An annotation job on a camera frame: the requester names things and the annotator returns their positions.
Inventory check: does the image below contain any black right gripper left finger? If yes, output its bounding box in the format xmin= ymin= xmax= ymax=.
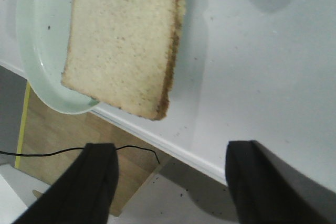
xmin=14 ymin=143 xmax=119 ymax=223

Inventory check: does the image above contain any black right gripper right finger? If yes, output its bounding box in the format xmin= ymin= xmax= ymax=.
xmin=225 ymin=140 xmax=333 ymax=223

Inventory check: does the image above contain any bread slice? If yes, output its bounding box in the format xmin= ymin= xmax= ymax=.
xmin=61 ymin=0 xmax=185 ymax=121

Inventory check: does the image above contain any wooden board on floor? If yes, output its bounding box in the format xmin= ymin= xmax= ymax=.
xmin=15 ymin=85 xmax=170 ymax=217

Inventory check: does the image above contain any light green plate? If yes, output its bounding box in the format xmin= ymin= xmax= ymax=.
xmin=16 ymin=0 xmax=99 ymax=114

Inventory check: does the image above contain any thin black cable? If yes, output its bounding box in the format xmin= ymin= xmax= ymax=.
xmin=0 ymin=145 xmax=160 ymax=165

